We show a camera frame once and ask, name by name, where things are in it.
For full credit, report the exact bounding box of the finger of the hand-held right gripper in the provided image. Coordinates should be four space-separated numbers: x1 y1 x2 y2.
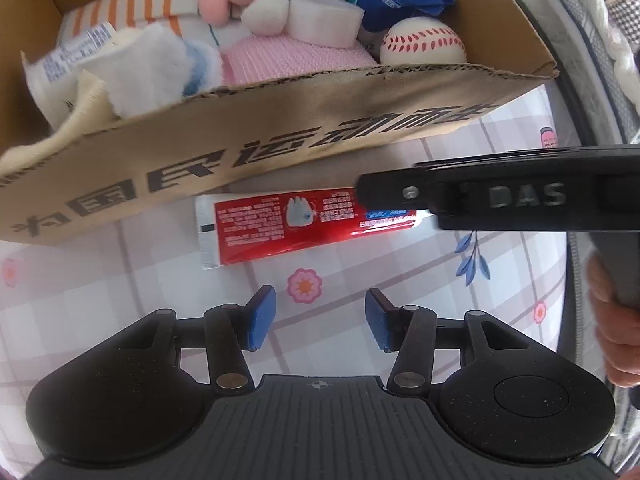
356 166 599 232
415 149 602 173

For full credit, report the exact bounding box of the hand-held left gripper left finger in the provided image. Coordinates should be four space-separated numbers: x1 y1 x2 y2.
114 284 278 396

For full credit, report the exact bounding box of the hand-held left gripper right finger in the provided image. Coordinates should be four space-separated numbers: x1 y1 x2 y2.
365 287 532 395

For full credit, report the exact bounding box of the red toothpaste tube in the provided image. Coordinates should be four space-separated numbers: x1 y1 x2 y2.
195 187 441 271

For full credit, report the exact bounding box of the brown cardboard box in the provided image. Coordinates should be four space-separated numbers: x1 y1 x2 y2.
0 0 560 247

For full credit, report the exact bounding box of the white and blue towel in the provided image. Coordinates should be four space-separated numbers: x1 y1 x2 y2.
80 22 225 121

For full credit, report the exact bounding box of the person's right hand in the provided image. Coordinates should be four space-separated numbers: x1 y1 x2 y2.
585 250 640 388

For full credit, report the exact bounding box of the floral checked bed sheet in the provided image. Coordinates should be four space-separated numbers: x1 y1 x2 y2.
0 82 581 411

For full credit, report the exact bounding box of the white baseball with red stitches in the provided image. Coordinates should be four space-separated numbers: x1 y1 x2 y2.
379 16 468 66

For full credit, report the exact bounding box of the checkered pillow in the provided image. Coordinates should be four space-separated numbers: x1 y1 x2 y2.
607 0 640 36

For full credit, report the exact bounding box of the pink knitted cloth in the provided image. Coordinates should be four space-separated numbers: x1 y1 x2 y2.
220 32 381 86

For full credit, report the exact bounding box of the white sponge block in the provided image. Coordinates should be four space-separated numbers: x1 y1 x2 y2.
287 0 365 48

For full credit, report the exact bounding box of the cream cloth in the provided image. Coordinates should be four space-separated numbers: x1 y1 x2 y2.
0 27 146 173

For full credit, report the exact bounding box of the white packet with blue print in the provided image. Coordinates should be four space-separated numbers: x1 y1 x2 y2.
22 22 118 126

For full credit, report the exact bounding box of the orange striped white cloth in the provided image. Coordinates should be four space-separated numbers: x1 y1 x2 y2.
55 0 221 46

